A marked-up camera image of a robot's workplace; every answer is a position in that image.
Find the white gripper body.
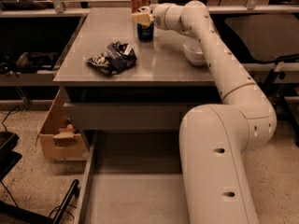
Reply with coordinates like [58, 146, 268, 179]
[150, 3, 176, 30]

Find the blue pepsi can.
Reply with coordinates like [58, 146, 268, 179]
[137, 24, 154, 42]

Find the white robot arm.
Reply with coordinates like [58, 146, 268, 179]
[132, 1, 277, 224]

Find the orange soda can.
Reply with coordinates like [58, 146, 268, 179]
[131, 0, 147, 13]

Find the grey drawer cabinet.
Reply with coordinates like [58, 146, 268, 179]
[52, 6, 239, 224]

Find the closed grey top drawer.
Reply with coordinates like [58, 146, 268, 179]
[64, 103, 192, 131]

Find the open grey middle drawer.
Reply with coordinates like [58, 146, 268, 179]
[75, 132, 189, 224]

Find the white bowl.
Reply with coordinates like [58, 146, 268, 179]
[183, 38, 206, 66]

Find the crumpled dark chip bag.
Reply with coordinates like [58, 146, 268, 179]
[86, 41, 137, 76]

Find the dark office chair seat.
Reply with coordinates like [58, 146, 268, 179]
[225, 13, 299, 63]

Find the black headset on shelf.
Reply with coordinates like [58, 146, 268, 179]
[0, 52, 59, 75]

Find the cardboard box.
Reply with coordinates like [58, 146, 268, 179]
[38, 91, 89, 161]

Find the black chair base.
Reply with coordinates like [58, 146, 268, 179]
[0, 131, 81, 224]

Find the black cable on floor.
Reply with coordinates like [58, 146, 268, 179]
[0, 105, 22, 133]

